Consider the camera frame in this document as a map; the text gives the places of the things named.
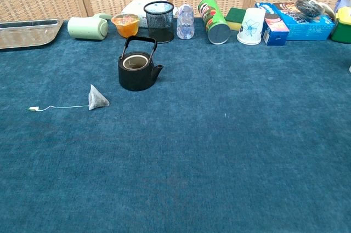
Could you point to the black cast iron teapot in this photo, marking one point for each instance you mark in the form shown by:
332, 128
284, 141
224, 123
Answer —
135, 78

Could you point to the blue table cloth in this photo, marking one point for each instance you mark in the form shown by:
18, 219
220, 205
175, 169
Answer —
192, 139

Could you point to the black mesh pen holder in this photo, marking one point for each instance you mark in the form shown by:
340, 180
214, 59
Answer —
159, 24

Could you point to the clear plastic water bottle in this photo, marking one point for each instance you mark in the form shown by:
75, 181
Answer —
185, 23

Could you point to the orange jelly cup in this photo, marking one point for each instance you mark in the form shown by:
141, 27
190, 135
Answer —
127, 26

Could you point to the green chips can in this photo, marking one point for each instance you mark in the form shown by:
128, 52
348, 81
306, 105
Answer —
212, 16

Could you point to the white wet wipes pack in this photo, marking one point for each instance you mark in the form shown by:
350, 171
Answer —
134, 8

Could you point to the green and yellow sponge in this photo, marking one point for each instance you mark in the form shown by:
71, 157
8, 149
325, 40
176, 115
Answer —
234, 16

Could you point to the white paper cup blue flower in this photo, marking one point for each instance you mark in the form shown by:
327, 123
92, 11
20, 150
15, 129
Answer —
251, 28

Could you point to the light green mug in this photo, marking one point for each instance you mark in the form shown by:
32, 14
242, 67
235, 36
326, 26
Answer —
85, 28

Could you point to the blue pink cookie box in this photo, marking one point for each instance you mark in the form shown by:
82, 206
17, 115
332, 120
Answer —
275, 31

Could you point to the dark brown cookie box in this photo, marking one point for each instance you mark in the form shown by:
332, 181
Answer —
285, 6

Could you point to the wide blue snack box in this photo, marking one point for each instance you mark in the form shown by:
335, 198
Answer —
310, 28

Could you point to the black wrapped tape roll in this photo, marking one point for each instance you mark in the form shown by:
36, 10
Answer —
310, 6

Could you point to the shiny metal tray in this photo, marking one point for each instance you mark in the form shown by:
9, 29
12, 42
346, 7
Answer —
24, 34

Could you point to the green container yellow lid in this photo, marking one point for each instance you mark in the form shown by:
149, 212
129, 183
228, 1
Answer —
342, 27

